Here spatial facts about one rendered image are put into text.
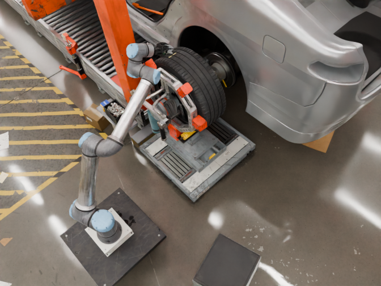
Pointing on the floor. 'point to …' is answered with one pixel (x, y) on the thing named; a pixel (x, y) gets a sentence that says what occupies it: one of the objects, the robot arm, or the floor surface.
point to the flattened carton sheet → (320, 144)
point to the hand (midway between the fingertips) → (171, 48)
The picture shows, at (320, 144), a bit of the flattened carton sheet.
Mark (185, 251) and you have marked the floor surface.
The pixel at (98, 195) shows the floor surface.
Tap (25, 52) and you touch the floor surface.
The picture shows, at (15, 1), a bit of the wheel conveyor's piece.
